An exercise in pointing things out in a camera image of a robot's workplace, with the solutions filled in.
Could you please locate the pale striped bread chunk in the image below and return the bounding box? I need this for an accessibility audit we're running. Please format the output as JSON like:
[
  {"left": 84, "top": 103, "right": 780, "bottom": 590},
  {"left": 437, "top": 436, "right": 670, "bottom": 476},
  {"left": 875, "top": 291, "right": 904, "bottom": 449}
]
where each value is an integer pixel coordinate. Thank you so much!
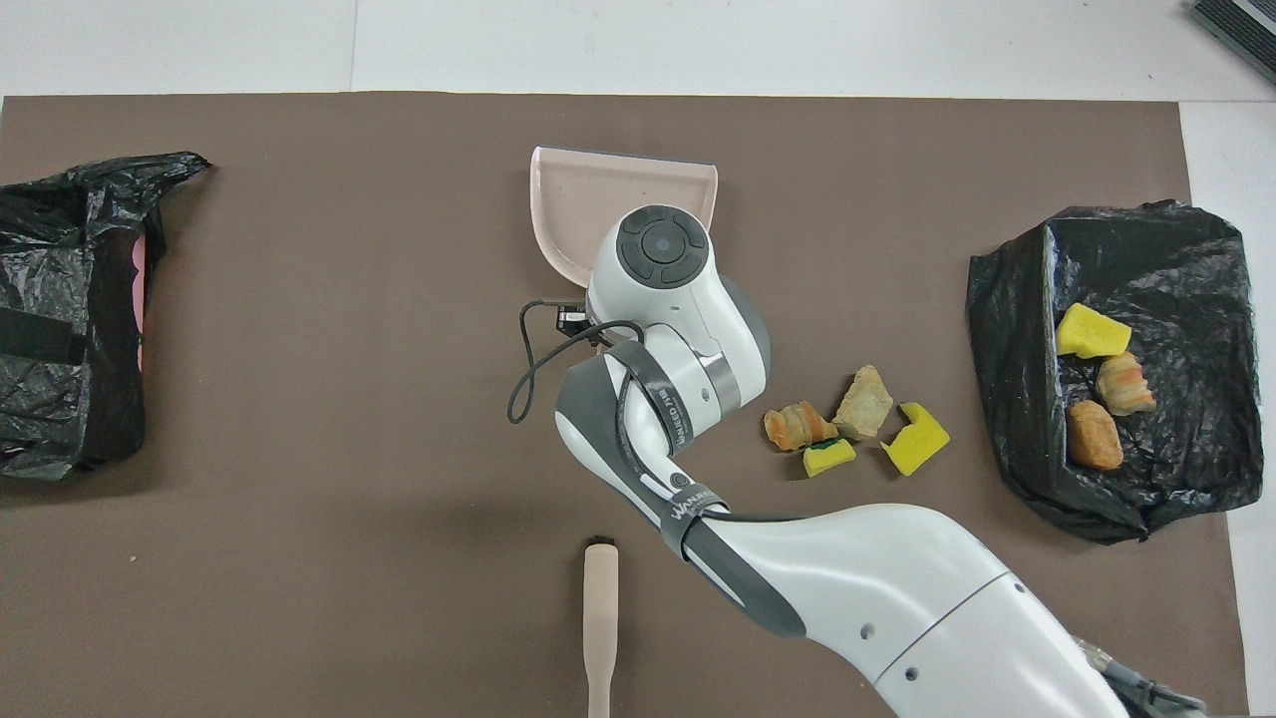
[{"left": 1097, "top": 351, "right": 1157, "bottom": 417}]

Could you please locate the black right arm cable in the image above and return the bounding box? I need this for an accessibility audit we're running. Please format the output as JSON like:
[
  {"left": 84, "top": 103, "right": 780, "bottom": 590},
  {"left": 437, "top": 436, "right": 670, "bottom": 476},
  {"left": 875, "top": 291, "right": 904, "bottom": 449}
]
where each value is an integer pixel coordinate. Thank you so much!
[{"left": 506, "top": 297, "right": 1209, "bottom": 718}]

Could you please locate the brown table mat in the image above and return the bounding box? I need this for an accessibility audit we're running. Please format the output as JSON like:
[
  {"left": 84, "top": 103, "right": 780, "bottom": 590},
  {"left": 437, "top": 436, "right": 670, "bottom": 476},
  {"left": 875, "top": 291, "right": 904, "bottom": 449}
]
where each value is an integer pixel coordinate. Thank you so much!
[{"left": 0, "top": 92, "right": 1252, "bottom": 718}]

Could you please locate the notched yellow sponge piece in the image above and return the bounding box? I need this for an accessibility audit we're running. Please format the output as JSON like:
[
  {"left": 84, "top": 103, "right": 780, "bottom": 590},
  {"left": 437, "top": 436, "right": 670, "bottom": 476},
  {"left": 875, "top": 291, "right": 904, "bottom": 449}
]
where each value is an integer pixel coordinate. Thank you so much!
[{"left": 879, "top": 402, "right": 951, "bottom": 478}]

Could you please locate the beige plastic dustpan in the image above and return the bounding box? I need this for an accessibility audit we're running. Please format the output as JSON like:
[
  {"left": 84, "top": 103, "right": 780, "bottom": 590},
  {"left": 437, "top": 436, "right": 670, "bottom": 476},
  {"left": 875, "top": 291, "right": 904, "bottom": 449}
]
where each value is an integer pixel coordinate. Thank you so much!
[{"left": 529, "top": 147, "right": 719, "bottom": 290}]

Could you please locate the large yellow green sponge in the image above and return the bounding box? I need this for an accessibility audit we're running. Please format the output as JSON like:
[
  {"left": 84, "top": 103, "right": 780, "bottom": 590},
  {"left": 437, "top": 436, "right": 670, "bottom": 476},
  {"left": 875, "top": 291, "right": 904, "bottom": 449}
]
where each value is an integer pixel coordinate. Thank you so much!
[{"left": 1057, "top": 302, "right": 1133, "bottom": 359}]

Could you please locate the brown fried nugget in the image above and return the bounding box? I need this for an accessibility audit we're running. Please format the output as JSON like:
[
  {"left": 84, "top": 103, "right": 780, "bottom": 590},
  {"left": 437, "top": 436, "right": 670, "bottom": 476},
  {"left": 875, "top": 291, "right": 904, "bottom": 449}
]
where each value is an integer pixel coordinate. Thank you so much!
[{"left": 1067, "top": 399, "right": 1124, "bottom": 472}]

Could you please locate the small yellow green sponge piece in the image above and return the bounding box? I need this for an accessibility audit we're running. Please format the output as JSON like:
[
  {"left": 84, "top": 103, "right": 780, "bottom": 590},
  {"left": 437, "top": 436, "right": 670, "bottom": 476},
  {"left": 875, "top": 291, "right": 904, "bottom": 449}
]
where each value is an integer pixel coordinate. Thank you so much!
[{"left": 802, "top": 437, "right": 857, "bottom": 479}]

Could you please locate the dark grey ribbed panel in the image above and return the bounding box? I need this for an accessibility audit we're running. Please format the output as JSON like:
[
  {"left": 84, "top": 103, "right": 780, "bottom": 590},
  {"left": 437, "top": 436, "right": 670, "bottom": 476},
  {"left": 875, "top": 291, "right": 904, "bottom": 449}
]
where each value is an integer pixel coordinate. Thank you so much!
[{"left": 1186, "top": 0, "right": 1276, "bottom": 86}]

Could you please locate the orange toasted bread piece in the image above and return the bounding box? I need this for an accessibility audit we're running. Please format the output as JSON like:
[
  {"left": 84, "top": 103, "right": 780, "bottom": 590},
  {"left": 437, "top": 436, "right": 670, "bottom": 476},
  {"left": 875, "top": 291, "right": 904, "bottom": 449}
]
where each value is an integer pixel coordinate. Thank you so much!
[{"left": 763, "top": 401, "right": 838, "bottom": 452}]

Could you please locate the black bag lined pink bin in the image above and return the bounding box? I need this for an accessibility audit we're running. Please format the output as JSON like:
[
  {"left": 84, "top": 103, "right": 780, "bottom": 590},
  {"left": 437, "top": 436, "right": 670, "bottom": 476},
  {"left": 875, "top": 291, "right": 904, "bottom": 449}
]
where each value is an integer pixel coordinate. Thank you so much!
[{"left": 0, "top": 152, "right": 212, "bottom": 482}]

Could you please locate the beige hand brush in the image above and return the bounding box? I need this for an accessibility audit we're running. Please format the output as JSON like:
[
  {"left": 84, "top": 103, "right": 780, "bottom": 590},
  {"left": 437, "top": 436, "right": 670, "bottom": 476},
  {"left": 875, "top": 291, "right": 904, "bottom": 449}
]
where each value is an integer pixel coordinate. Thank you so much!
[{"left": 583, "top": 537, "right": 620, "bottom": 718}]

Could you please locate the pale bread piece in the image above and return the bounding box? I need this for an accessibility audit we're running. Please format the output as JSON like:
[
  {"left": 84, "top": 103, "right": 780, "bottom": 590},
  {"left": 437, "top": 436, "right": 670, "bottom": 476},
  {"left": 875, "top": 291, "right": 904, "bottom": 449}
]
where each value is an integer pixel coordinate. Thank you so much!
[{"left": 832, "top": 365, "right": 895, "bottom": 442}]

